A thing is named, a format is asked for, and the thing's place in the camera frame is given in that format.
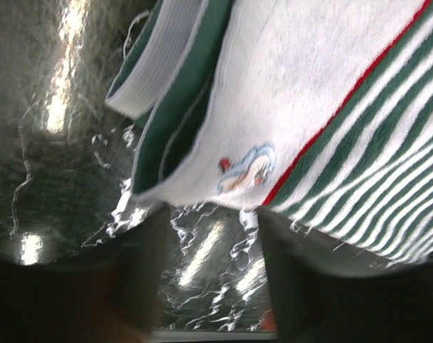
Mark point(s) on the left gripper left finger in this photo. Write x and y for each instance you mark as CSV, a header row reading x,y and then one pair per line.
x,y
109,293

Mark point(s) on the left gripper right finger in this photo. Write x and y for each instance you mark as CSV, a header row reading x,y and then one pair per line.
x,y
322,290

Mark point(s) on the green white striped towel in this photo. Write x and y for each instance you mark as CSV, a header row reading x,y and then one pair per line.
x,y
321,111

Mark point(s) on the black marble pattern mat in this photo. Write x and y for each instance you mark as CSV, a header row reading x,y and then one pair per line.
x,y
65,172

